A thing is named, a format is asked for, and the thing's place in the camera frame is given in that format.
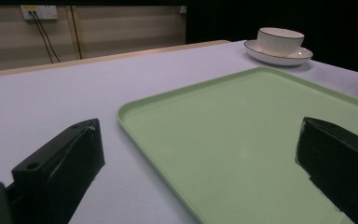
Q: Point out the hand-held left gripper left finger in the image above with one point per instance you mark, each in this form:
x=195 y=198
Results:
x=65 y=168

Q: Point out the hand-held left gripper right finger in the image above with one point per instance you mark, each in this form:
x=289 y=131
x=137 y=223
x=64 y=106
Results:
x=338 y=158

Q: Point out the white wall socket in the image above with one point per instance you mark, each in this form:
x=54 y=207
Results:
x=39 y=12

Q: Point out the green plastic tray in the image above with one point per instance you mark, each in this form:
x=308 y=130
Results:
x=239 y=130

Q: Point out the white ribbed cup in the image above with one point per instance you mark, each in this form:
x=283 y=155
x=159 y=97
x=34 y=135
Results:
x=279 y=40

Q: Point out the white saucer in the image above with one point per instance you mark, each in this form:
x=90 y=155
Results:
x=301 y=55

